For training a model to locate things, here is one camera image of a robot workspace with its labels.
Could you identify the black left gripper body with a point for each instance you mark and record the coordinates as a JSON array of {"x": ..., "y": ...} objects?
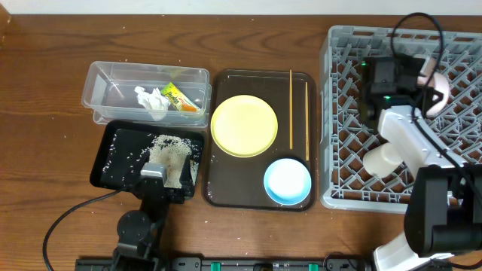
[{"x": 175, "y": 199}]

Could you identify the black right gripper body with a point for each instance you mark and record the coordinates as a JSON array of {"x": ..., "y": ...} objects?
[{"x": 413, "y": 95}]

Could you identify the pink bowl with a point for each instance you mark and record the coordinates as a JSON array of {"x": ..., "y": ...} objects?
[{"x": 438, "y": 88}]

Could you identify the white tissue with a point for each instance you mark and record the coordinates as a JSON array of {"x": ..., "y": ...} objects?
[{"x": 155, "y": 103}]

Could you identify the green snack wrapper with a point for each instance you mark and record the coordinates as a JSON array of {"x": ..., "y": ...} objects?
[{"x": 178, "y": 99}]

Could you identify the yellow plate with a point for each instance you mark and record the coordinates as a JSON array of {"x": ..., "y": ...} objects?
[{"x": 244, "y": 126}]

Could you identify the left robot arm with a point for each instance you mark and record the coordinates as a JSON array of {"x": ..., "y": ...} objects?
[{"x": 140, "y": 230}]

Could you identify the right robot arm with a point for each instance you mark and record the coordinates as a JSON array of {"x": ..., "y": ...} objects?
[{"x": 443, "y": 216}]

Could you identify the grey dishwasher rack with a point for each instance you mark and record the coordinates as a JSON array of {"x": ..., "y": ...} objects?
[{"x": 345, "y": 140}]

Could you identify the pile of rice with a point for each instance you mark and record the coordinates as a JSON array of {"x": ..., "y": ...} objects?
[{"x": 171, "y": 152}]

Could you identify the black plastic bin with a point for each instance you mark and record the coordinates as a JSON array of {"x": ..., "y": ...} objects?
[{"x": 122, "y": 151}]

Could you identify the dark brown tray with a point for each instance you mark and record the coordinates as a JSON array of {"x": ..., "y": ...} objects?
[{"x": 234, "y": 182}]

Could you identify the left wooden chopstick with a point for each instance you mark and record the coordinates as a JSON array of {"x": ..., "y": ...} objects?
[{"x": 291, "y": 137}]

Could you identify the clear plastic bin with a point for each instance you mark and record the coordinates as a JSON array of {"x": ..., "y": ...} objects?
[{"x": 109, "y": 92}]

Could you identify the blue bowl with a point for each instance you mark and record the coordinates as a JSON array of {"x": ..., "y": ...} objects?
[{"x": 287, "y": 181}]

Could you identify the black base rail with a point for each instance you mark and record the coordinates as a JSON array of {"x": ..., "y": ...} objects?
[{"x": 329, "y": 263}]

